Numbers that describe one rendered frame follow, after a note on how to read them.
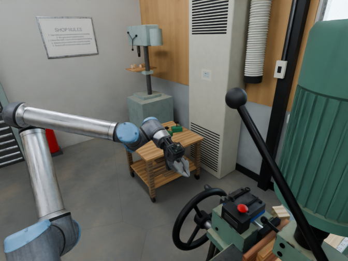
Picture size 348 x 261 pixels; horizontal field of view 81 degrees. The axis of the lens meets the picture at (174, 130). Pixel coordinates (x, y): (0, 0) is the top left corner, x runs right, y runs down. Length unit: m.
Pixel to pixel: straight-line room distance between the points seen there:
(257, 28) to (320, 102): 1.54
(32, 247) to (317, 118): 0.92
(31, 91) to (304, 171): 3.05
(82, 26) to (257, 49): 2.24
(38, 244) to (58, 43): 2.55
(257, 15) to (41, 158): 1.71
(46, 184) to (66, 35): 2.30
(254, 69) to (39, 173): 1.65
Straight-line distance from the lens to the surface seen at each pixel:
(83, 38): 3.19
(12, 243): 0.98
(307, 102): 0.37
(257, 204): 0.73
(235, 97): 0.33
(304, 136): 0.37
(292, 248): 0.58
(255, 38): 1.85
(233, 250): 0.73
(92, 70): 3.25
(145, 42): 2.54
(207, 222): 0.87
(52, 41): 3.11
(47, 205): 1.14
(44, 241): 0.97
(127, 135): 0.89
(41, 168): 1.17
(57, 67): 3.15
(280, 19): 1.96
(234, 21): 1.87
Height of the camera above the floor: 1.50
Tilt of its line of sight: 26 degrees down
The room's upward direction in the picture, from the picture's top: 2 degrees counter-clockwise
